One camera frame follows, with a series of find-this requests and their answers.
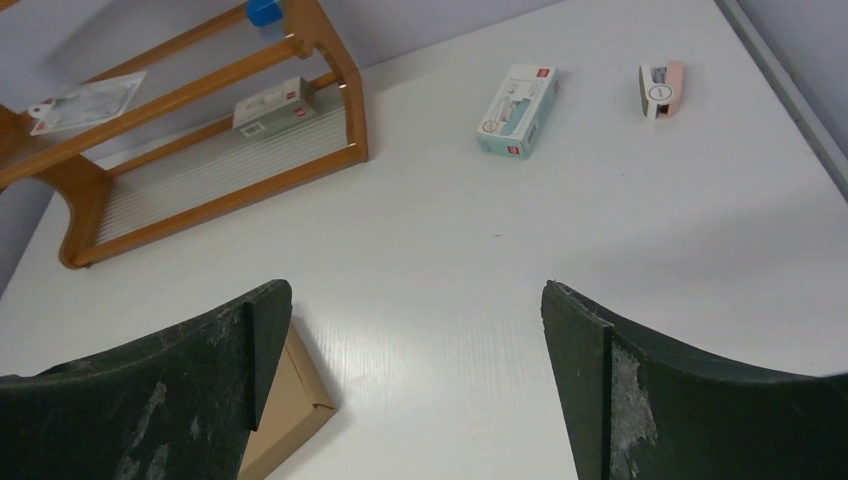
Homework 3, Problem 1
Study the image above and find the white teal small carton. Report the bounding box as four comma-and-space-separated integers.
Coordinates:
476, 64, 560, 159

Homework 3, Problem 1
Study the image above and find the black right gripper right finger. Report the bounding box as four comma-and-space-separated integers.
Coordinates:
541, 281, 847, 479

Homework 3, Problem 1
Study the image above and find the brown cardboard box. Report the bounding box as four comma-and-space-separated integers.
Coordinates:
238, 325, 336, 479

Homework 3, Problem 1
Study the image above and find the clear plastic blister pack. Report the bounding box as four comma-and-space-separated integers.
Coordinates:
27, 70, 147, 136

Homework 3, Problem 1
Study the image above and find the small pink stapler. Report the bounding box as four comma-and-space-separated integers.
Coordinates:
638, 60, 685, 120

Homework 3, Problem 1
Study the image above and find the blue white small roll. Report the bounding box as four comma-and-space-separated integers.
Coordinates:
245, 0, 285, 28

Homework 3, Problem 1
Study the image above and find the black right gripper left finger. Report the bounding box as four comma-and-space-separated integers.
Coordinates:
1, 279, 292, 479

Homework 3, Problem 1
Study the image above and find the small grey box lower shelf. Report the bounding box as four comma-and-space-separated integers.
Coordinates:
232, 77, 316, 138

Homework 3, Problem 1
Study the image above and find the aluminium table frame rail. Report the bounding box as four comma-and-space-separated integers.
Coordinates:
714, 0, 847, 200

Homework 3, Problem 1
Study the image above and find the orange wooden shelf rack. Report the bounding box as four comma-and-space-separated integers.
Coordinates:
1, 1, 369, 269

